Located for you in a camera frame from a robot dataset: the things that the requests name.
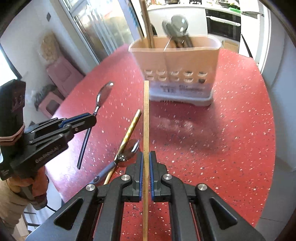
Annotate grey handled metal spoon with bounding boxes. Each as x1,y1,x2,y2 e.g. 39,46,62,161
170,14,193,48
77,82,114,169
162,20,183,48
91,139,140,184

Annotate sliding glass door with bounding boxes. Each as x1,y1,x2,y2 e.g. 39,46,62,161
59,0,139,63

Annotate pink folding chair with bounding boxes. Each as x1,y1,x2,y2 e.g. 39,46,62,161
46,57,85,98

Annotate gold patterned chopstick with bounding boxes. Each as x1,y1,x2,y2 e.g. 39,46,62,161
103,109,142,185

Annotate dark metal tray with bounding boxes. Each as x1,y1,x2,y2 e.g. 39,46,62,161
240,10,264,19

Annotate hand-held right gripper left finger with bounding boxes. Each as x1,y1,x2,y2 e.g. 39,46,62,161
25,151,145,241

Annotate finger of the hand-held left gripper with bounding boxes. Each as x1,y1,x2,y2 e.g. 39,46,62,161
24,113,96,134
28,115,97,146

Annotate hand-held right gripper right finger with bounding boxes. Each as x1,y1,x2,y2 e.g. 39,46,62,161
149,151,266,241

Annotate person's left forearm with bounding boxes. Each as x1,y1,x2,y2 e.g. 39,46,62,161
0,179,30,225

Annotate beaded seat cushion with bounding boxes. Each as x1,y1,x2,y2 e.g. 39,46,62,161
40,32,61,62

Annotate white kitchen cabinets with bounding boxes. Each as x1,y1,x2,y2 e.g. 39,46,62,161
147,5,206,37

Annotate beige plastic utensil holder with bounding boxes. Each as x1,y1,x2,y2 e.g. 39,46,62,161
128,36,220,107

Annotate pink stool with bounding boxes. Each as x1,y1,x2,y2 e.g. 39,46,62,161
38,90,65,118

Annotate cardboard box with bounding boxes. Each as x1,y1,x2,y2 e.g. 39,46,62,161
222,39,240,53

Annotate black built-in oven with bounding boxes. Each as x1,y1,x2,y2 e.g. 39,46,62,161
205,9,241,40

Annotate person's left hand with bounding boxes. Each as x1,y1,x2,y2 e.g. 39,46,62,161
7,167,50,210

